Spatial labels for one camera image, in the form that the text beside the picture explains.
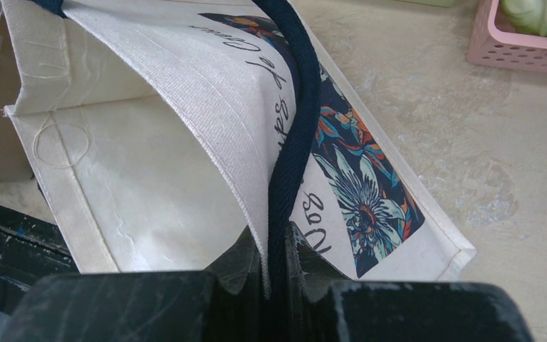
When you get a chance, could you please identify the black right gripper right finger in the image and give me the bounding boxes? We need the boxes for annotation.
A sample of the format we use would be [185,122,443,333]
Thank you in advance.
[285,223,533,341]

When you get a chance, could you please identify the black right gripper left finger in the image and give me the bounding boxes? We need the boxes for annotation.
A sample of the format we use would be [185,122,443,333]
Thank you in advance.
[1,229,261,341]

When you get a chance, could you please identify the beige canvas tote bag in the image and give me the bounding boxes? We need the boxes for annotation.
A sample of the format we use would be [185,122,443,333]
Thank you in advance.
[1,1,476,297]

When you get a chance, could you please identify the green round cabbage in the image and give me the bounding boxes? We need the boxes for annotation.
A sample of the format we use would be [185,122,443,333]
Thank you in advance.
[499,0,547,36]

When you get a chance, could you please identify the pink plastic basket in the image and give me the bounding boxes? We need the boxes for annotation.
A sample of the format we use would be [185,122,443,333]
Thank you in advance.
[467,0,547,74]

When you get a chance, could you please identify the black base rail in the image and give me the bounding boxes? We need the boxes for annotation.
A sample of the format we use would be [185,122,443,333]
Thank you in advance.
[0,205,79,328]

